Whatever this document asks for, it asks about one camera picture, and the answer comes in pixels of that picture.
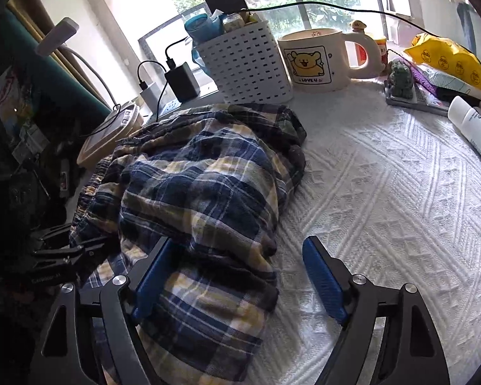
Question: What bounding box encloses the blue yellow plaid shirt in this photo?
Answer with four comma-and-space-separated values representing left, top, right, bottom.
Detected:
70, 103, 307, 385

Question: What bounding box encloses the colourful printed bag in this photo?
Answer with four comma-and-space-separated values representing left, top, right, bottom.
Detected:
0, 64, 37, 137

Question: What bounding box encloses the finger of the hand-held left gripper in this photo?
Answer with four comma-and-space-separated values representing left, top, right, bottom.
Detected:
31, 236, 118, 267
31, 225, 81, 249

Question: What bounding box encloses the blue bottle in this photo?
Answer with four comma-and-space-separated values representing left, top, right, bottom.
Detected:
184, 13, 221, 43

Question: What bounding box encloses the black charger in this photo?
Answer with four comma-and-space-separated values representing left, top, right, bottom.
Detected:
164, 62, 201, 103

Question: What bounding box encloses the cream mug with yellow cartoon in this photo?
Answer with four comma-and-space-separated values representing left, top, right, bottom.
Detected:
277, 28, 385, 94

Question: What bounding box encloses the long black cable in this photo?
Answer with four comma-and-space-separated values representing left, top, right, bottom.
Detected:
210, 1, 481, 59

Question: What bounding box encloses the small red jar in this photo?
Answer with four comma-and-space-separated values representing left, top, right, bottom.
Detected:
355, 36, 388, 69

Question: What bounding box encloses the white textured table cloth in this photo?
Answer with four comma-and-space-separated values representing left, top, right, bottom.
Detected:
144, 76, 481, 385

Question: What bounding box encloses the white desk lamp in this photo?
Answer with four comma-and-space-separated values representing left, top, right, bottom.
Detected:
36, 17, 123, 113

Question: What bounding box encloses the green figurine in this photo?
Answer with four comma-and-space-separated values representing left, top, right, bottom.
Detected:
387, 59, 415, 100

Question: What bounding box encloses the yellow snack bag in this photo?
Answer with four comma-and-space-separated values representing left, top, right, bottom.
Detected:
403, 33, 481, 95

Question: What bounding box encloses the beige lidded food container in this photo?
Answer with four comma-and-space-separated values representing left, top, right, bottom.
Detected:
77, 103, 145, 167

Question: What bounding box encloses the light blue wipes packet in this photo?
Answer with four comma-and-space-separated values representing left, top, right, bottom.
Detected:
415, 64, 481, 99

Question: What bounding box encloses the purple packet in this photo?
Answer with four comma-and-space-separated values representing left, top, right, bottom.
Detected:
403, 58, 439, 97

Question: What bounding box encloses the white squeeze tube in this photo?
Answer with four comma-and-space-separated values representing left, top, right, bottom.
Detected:
448, 95, 481, 177

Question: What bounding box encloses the white charger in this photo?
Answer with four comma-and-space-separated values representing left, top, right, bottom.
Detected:
138, 81, 165, 109

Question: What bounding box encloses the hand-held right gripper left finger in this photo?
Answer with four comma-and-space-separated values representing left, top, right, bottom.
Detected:
40, 236, 181, 385

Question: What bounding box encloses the white perforated plastic basket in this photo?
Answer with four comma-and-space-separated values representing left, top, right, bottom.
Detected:
194, 19, 294, 105

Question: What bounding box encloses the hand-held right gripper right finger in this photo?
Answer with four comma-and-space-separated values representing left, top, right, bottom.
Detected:
302, 236, 451, 385

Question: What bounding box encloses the grey flat tray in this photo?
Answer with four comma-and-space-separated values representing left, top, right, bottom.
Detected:
385, 80, 451, 117

